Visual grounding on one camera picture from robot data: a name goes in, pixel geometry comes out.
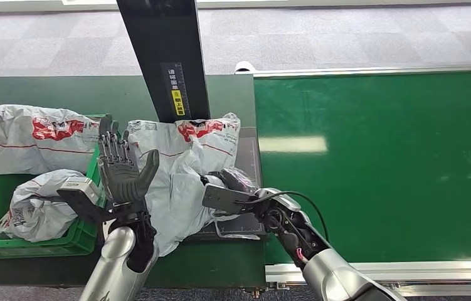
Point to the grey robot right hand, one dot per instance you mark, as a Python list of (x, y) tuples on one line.
[(237, 179)]

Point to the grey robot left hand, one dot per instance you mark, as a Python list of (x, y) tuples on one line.
[(121, 174)]

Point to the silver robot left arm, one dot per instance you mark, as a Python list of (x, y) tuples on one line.
[(112, 266)]

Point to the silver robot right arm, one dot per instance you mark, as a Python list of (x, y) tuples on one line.
[(335, 274)]

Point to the green conveyor belt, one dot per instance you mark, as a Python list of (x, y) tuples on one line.
[(405, 166)]

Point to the black scanner platform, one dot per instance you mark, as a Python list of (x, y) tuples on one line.
[(247, 153)]

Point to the crumpled grey mailer bag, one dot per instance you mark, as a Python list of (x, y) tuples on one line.
[(40, 203)]

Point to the yellow and black column label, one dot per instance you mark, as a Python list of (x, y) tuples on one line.
[(175, 91)]

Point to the large grey mailer bag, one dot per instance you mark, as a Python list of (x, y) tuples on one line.
[(15, 139)]

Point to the white roller end cap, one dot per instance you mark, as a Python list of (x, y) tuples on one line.
[(243, 66)]

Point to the black scanner column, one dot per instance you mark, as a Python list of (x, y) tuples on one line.
[(162, 41)]

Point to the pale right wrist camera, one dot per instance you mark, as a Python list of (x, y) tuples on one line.
[(222, 199)]

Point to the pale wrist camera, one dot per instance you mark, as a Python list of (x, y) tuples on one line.
[(222, 199), (81, 191)]

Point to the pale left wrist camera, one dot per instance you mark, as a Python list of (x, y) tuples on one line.
[(81, 191)]

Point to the small metal conveyor bracket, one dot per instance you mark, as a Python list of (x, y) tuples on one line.
[(279, 285)]

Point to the thin aluminium conveyor rail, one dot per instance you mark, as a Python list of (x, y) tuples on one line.
[(364, 70)]

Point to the wide aluminium conveyor rail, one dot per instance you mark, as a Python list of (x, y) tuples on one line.
[(447, 274)]

